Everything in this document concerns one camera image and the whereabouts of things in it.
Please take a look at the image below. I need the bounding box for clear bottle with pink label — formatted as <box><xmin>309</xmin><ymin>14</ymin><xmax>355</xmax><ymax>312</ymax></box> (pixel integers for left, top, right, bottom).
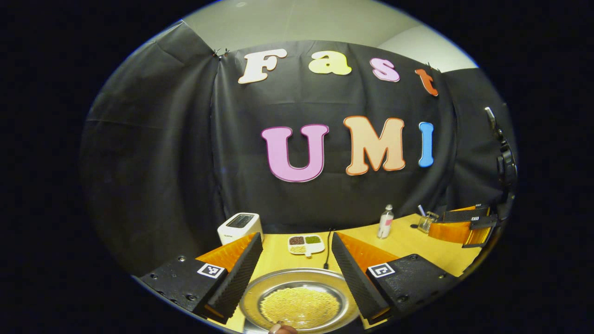
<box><xmin>377</xmin><ymin>204</ymin><xmax>395</xmax><ymax>240</ymax></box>

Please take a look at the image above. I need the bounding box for stainless steel pot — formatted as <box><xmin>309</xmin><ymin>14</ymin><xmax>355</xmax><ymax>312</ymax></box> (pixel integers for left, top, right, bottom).
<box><xmin>239</xmin><ymin>268</ymin><xmax>360</xmax><ymax>334</ymax></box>

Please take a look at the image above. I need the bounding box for clear glass cup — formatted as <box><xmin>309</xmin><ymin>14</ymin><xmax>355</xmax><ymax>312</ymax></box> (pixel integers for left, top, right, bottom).
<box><xmin>417</xmin><ymin>211</ymin><xmax>439</xmax><ymax>233</ymax></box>

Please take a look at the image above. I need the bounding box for white divided bean dish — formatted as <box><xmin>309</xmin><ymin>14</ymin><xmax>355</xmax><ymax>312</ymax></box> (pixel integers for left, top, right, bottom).
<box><xmin>287</xmin><ymin>234</ymin><xmax>326</xmax><ymax>257</ymax></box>

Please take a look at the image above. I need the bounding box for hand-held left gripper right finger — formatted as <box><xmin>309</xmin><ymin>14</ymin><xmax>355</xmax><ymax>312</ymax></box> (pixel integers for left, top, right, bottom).
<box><xmin>331</xmin><ymin>232</ymin><xmax>460</xmax><ymax>324</ymax></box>

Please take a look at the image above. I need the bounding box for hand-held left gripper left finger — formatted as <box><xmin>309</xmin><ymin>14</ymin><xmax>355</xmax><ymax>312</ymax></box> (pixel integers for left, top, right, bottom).
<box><xmin>138</xmin><ymin>232</ymin><xmax>264</xmax><ymax>324</ymax></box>

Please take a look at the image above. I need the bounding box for black backdrop cloth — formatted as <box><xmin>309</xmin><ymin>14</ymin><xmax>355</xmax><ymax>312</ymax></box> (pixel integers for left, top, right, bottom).
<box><xmin>79</xmin><ymin>21</ymin><xmax>519</xmax><ymax>279</ymax></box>

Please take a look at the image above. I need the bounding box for black power cable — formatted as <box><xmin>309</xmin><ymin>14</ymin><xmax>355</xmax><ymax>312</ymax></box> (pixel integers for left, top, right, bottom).
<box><xmin>323</xmin><ymin>228</ymin><xmax>336</xmax><ymax>270</ymax></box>

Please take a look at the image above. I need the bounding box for white toaster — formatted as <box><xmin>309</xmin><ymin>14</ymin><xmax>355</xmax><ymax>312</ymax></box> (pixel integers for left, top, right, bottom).
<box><xmin>217</xmin><ymin>212</ymin><xmax>264</xmax><ymax>245</ymax></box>

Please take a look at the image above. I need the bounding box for pile of yellow soybeans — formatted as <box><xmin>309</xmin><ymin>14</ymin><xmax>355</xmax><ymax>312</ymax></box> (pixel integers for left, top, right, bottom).
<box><xmin>260</xmin><ymin>286</ymin><xmax>341</xmax><ymax>329</ymax></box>

